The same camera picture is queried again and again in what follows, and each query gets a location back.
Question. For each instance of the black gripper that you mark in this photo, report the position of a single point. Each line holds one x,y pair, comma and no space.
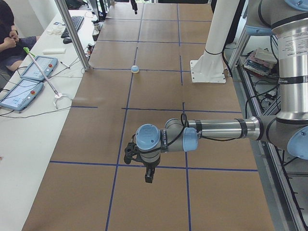
150,166

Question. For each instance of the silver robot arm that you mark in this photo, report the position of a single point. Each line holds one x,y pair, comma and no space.
287,130

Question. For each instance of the metal grabber stick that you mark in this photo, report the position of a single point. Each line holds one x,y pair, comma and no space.
57,94

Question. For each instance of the lower teach pendant tablet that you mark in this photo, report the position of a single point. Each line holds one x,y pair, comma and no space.
21,95

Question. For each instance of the small metal cup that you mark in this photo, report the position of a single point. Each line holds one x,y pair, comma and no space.
97,27

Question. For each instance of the black computer mouse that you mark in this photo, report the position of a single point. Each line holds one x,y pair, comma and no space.
67,40

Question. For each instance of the stack of books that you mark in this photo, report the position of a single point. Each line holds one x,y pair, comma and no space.
261,62

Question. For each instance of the white foam block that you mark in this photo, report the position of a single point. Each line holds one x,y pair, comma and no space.
54,51

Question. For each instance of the seated person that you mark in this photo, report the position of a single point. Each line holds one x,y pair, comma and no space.
12,46

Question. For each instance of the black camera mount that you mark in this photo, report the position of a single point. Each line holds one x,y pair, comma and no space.
132,152

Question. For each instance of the white camera stand pole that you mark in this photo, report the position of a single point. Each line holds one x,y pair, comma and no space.
209,68

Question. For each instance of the aluminium frame post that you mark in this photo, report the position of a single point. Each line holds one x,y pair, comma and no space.
63,9

